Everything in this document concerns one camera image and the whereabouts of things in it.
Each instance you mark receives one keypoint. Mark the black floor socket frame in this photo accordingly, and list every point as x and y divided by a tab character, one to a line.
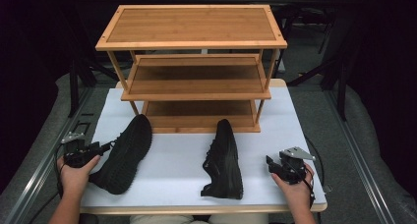
81	128

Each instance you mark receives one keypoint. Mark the black metal stand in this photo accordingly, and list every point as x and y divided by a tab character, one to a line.
341	80
73	86

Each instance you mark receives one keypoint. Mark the white table mat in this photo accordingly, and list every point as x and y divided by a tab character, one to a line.
177	165

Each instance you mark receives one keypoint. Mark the wooden three-tier shoe rack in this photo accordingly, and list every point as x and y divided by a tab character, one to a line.
193	24

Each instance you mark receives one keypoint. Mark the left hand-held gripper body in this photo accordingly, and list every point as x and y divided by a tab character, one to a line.
78	155

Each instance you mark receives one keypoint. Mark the person's right hand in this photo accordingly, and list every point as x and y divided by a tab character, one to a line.
295	193

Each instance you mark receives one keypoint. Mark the black knit sneaker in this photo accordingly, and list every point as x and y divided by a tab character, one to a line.
126	155
226	158

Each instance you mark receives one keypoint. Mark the person's left hand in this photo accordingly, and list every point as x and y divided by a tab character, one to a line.
75	178

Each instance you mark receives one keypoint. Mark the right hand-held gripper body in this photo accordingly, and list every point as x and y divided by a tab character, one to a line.
291	168

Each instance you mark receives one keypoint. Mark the metal floor rail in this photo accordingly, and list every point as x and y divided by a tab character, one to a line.
49	158
360	158

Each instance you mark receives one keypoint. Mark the person's beige trousers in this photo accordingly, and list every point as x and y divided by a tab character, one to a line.
196	219

